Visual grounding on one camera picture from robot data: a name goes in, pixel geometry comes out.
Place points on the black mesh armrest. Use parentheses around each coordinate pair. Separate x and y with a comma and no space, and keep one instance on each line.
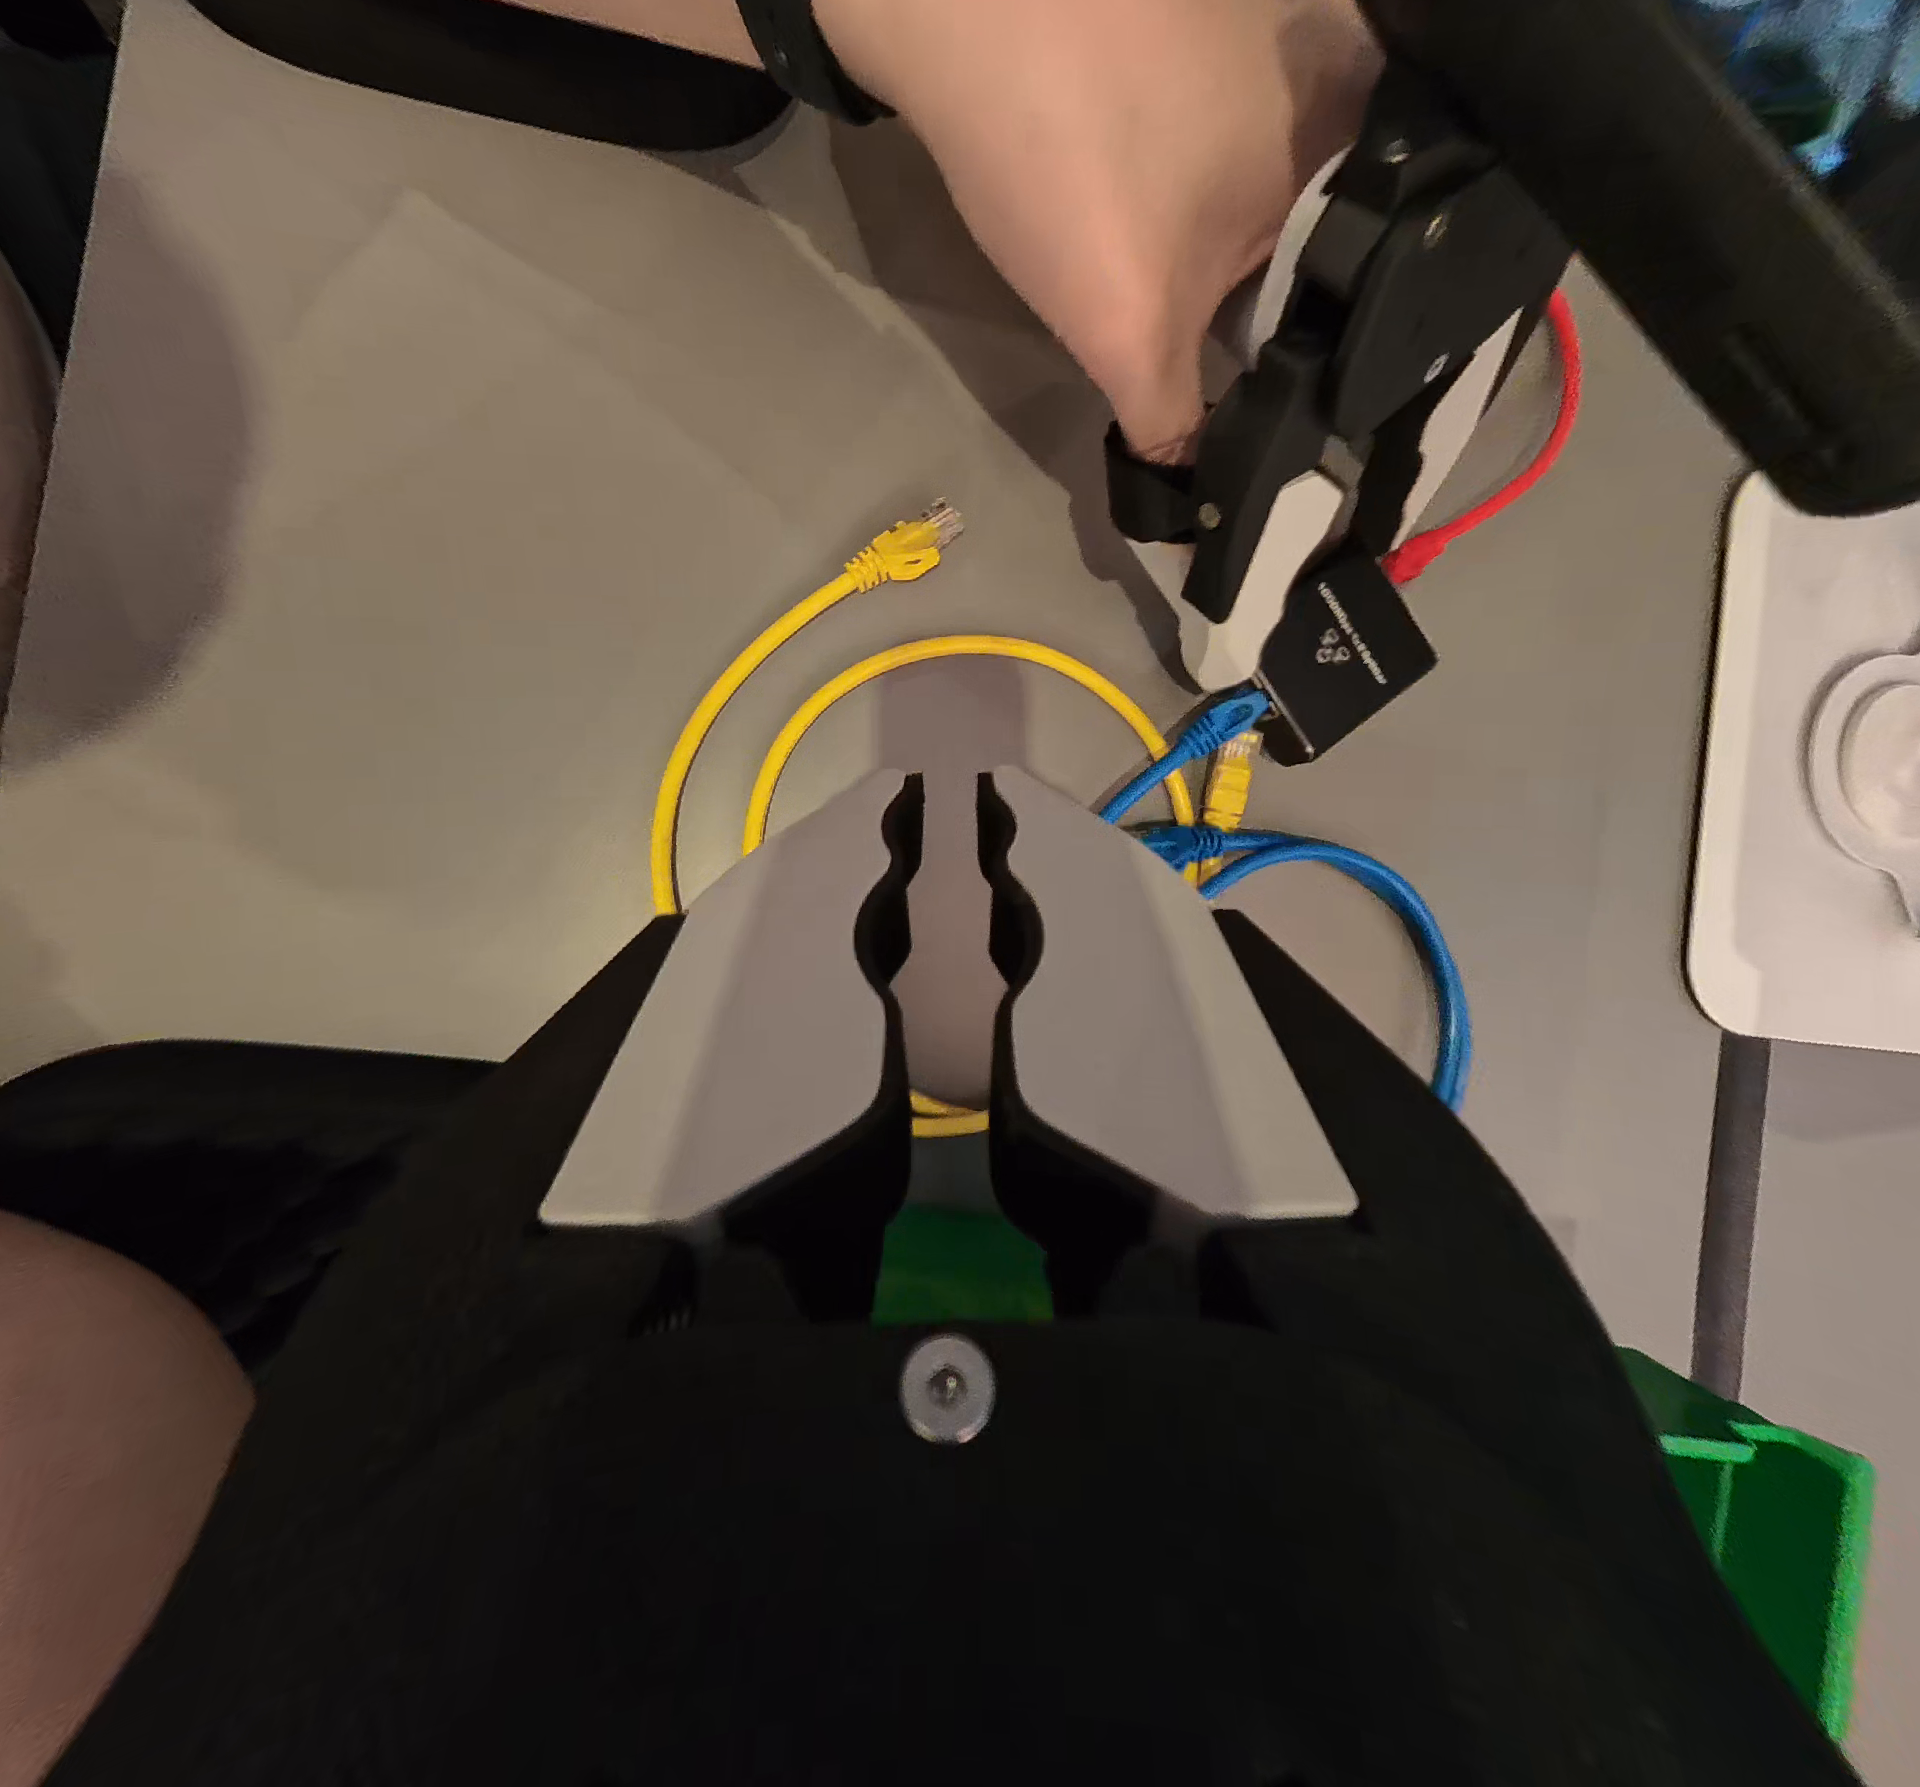
(480,76)

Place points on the black ethernet splitter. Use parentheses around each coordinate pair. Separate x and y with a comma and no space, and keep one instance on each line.
(1351,656)

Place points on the person's left hand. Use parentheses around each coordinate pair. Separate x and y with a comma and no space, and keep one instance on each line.
(1080,123)

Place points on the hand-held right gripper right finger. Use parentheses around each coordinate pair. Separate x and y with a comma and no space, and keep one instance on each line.
(1154,1038)

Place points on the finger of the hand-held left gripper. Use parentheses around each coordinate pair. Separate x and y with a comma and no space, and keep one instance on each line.
(1478,425)
(1282,556)

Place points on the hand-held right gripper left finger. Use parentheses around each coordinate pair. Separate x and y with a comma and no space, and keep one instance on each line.
(749,1038)

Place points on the person's leg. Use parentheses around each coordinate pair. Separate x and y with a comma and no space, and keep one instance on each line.
(105,1519)

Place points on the white stand base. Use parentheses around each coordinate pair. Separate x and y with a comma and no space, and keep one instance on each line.
(1785,798)

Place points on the green plastic bin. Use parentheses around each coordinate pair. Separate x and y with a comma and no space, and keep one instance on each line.
(1771,1547)

